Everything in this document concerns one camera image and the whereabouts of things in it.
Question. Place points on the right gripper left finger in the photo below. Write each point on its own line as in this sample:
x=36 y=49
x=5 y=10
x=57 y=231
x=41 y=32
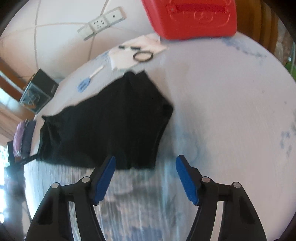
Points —
x=52 y=219

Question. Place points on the black garment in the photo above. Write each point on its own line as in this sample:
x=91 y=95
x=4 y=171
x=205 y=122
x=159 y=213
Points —
x=126 y=119

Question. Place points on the folded purple garment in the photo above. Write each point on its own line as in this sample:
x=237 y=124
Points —
x=18 y=137

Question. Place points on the folded navy garment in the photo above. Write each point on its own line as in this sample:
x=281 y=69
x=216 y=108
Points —
x=27 y=138

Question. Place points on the white tablecloth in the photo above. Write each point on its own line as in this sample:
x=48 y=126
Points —
x=233 y=119

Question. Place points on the dark gift bag gold ribbon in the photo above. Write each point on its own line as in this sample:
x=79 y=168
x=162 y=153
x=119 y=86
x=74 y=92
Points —
x=39 y=91

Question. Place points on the white paper sheet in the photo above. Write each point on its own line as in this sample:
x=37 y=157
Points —
x=138 y=50

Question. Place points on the red plastic storage case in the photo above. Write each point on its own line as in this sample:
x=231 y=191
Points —
x=188 y=19

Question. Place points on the blue handled scissors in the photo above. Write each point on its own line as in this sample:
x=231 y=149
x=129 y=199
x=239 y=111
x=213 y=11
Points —
x=84 y=83

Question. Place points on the white wall socket panel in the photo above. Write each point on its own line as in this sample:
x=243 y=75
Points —
x=101 y=23

